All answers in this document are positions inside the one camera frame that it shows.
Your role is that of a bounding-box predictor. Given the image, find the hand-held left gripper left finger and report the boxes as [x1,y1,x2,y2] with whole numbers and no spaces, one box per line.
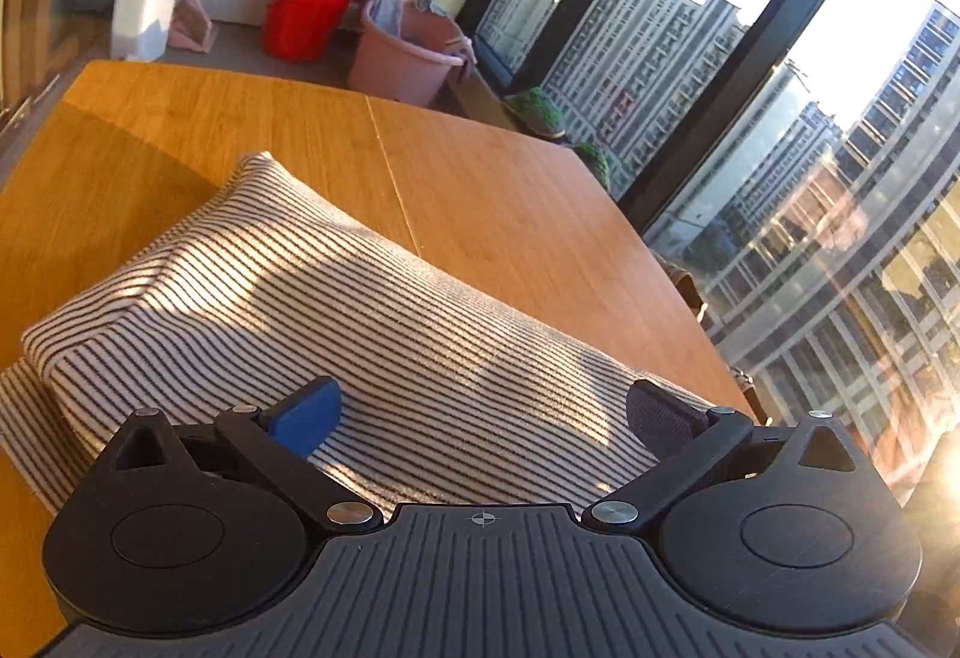
[97,373,383,535]

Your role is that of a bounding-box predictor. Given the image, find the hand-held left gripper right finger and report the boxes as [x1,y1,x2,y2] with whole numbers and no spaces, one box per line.
[585,379,871,531]

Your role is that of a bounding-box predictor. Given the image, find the striped sweater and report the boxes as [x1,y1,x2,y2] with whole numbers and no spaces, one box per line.
[0,152,713,516]

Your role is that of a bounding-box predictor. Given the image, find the green potted plant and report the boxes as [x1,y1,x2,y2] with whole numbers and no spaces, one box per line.
[504,88,565,142]
[574,142,612,190]

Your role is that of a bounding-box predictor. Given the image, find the pink plastic bucket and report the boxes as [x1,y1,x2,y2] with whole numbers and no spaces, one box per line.
[346,0,473,108]

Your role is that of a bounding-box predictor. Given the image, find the apartment buildings outside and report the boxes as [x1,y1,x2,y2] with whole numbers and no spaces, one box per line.
[480,0,960,501]

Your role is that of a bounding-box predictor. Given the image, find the red plastic bucket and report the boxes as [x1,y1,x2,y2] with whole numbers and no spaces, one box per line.
[262,0,361,61]

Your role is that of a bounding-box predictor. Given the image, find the grey-blue cloth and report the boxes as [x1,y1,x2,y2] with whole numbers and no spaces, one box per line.
[364,0,477,67]

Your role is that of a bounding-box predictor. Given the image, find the white trash bin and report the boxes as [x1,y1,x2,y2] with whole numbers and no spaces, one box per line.
[111,0,192,63]

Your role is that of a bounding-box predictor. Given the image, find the black window frame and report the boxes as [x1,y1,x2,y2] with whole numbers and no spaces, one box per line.
[330,0,886,239]

